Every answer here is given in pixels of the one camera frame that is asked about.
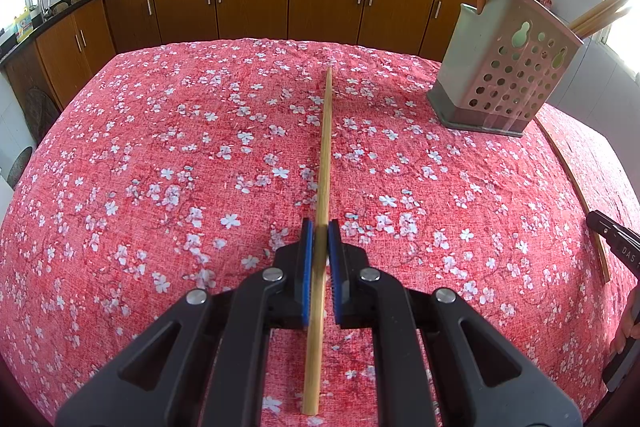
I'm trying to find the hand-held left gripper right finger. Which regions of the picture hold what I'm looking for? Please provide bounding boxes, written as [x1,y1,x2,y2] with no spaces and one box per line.
[327,220,583,427]

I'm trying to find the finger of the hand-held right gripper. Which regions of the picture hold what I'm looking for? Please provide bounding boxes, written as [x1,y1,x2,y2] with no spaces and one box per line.
[586,209,640,278]
[601,342,640,395]

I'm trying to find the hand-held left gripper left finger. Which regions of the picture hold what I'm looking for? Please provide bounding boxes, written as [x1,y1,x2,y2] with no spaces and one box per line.
[55,218,314,427]

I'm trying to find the beige perforated chopstick holder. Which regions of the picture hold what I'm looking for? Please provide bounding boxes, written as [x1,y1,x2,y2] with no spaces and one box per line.
[426,0,585,138]

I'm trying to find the person's right hand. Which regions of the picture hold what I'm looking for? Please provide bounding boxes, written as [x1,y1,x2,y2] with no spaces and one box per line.
[611,279,640,355]

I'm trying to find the red floral tablecloth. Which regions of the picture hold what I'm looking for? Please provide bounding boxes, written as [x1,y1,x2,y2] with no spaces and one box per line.
[0,37,640,427]

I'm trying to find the wooden base cabinets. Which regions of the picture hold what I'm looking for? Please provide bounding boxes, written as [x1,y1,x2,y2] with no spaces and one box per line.
[2,0,493,128]

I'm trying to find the white bucket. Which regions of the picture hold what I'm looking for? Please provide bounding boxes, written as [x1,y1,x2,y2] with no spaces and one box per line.
[6,146,33,190]

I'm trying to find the round woven tray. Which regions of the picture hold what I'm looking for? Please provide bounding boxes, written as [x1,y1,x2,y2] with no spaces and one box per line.
[25,88,57,142]

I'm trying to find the yellow detergent bottle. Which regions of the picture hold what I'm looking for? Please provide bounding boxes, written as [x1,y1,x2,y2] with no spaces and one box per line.
[14,9,35,44]

